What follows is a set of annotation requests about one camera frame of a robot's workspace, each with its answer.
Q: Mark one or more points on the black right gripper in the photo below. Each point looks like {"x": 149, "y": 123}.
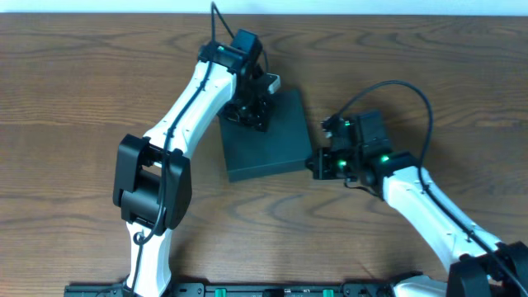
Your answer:
{"x": 320, "y": 166}

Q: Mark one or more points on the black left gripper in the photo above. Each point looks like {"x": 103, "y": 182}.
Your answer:
{"x": 251, "y": 112}

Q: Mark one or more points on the dark green box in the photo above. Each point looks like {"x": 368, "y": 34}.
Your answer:
{"x": 282, "y": 148}

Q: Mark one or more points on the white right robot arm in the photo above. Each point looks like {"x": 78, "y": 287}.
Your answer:
{"x": 478, "y": 262}

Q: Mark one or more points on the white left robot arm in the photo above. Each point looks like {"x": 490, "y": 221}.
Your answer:
{"x": 152, "y": 184}

